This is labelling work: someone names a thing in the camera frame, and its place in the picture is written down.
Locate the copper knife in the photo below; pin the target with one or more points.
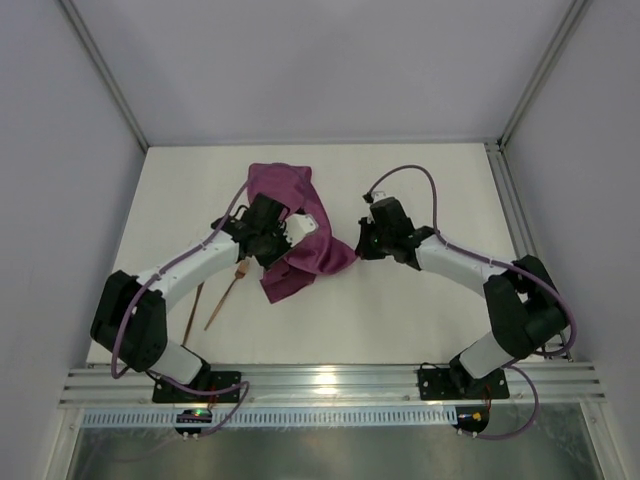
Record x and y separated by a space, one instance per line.
192 315

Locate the right aluminium corner post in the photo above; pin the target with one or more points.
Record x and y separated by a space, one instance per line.
563 33

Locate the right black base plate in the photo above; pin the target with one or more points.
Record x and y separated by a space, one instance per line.
445 383

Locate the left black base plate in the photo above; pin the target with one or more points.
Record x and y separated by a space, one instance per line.
209 386

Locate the left aluminium corner post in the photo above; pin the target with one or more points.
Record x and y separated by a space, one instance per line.
80 29

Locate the right black controller board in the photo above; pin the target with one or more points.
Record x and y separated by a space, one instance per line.
472 421

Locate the slotted grey cable duct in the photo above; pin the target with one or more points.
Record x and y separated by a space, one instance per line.
286 417

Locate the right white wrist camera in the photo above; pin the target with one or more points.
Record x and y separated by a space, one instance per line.
374 196

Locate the left black controller board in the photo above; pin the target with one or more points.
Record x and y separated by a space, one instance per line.
192 422

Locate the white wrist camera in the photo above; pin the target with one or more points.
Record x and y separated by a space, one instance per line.
298 227
374 196

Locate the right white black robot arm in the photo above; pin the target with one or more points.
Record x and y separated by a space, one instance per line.
523 306

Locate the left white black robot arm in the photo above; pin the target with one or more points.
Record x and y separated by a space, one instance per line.
131 318

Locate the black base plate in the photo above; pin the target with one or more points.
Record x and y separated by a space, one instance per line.
209 386
445 383

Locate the copper fork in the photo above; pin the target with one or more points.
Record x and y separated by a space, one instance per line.
240 272

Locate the black controller board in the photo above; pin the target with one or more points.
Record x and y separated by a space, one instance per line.
192 422
472 421

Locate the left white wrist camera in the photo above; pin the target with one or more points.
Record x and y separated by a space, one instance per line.
298 227

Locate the right aluminium side rail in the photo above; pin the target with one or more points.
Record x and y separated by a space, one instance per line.
521 236

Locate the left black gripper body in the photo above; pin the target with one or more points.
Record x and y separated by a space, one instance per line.
279 240

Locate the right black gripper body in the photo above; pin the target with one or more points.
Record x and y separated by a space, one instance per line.
370 242

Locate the aluminium corner post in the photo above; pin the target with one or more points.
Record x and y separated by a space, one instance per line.
80 29
563 33

